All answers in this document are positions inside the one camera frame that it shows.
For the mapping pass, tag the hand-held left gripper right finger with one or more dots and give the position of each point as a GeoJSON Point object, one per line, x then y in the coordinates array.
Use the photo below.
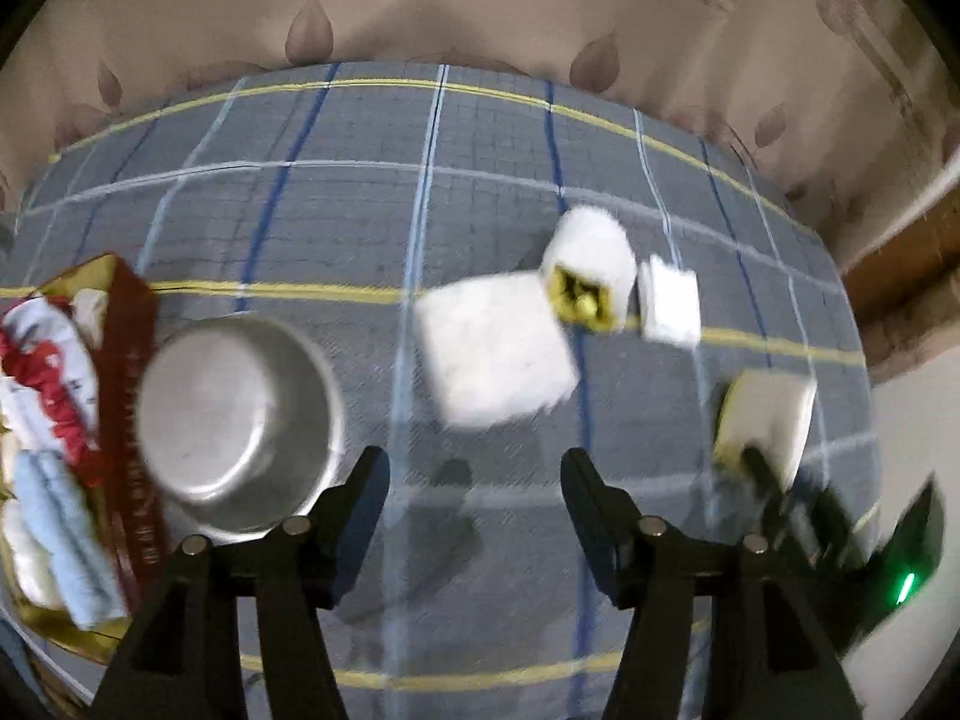
{"type": "Point", "coordinates": [592, 510]}

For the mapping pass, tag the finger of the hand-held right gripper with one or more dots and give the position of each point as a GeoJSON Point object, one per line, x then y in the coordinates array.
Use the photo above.
{"type": "Point", "coordinates": [776, 487]}

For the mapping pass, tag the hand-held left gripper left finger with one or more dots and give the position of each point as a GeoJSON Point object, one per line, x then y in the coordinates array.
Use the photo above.
{"type": "Point", "coordinates": [364, 499]}

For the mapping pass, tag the white yellow sponge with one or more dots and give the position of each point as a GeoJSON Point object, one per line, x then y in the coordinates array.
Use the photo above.
{"type": "Point", "coordinates": [772, 405]}

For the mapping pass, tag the red and gold box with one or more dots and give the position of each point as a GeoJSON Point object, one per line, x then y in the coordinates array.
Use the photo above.
{"type": "Point", "coordinates": [127, 420]}

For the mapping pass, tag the white towel with gold print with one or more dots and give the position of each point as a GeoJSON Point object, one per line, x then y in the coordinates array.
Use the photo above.
{"type": "Point", "coordinates": [592, 247]}

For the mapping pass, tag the light blue towel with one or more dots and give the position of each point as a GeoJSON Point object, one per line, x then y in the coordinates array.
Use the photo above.
{"type": "Point", "coordinates": [67, 532]}

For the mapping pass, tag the white tissue cloth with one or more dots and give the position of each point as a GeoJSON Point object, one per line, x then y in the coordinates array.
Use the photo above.
{"type": "Point", "coordinates": [90, 307]}

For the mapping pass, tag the red and white cloth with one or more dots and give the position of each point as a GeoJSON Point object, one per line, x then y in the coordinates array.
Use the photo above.
{"type": "Point", "coordinates": [45, 382]}

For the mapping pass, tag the metal bowl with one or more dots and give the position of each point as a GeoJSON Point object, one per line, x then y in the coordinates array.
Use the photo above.
{"type": "Point", "coordinates": [232, 420]}

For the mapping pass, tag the square plain white towel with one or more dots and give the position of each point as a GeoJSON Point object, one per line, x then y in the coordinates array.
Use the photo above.
{"type": "Point", "coordinates": [495, 352]}

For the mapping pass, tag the small folded white cloth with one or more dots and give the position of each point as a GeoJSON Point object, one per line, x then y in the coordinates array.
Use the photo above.
{"type": "Point", "coordinates": [667, 300]}

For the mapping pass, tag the wooden furniture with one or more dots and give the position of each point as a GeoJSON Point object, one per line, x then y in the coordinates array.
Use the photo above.
{"type": "Point", "coordinates": [900, 277]}

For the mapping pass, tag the grey plaid bed sheet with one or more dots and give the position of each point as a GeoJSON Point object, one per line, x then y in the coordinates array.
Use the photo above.
{"type": "Point", "coordinates": [450, 187]}

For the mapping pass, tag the beige printed curtain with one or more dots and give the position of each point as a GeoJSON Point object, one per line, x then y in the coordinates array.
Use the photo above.
{"type": "Point", "coordinates": [450, 0]}

